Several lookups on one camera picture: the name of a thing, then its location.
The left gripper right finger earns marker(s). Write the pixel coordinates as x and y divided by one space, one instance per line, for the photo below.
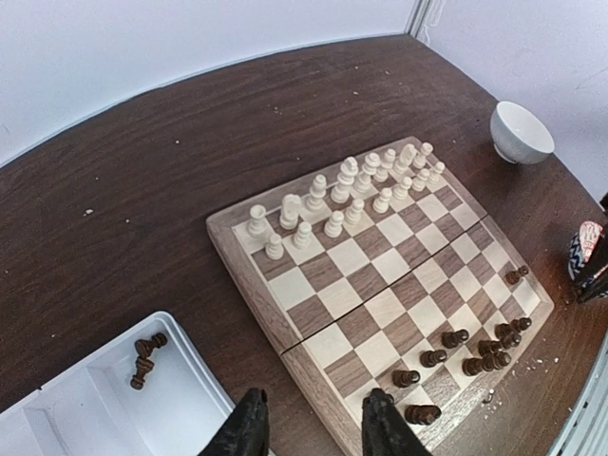
385 431

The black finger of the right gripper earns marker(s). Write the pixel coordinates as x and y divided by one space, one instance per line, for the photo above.
592 279

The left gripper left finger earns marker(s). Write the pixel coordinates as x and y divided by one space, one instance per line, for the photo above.
246 430

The dark pawn rank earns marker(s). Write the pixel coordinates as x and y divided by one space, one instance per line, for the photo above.
430 359
405 378

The dark chess piece board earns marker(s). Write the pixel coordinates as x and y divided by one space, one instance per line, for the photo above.
515 276
487 347

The dark chess piece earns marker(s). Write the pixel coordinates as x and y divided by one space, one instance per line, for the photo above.
510 340
497 361

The dark pawn file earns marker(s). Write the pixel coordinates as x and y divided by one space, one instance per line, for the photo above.
452 340
517 325

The white plastic divided tray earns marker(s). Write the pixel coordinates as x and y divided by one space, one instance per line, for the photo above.
91 409

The wooden chess board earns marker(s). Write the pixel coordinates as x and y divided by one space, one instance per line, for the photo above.
342 332

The dark chess piece corner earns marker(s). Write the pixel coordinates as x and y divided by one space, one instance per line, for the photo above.
422 415

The dark chess pieces upper pile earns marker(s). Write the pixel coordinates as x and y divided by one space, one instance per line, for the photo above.
143 363

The white chess pieces group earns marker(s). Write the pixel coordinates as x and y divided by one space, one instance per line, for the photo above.
391 208

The red patterned bowl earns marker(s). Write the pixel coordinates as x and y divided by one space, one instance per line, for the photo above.
582 246

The white ceramic bowl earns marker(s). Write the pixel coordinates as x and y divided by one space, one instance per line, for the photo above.
518 136

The right aluminium corner post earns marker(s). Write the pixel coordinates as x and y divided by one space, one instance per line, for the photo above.
417 17

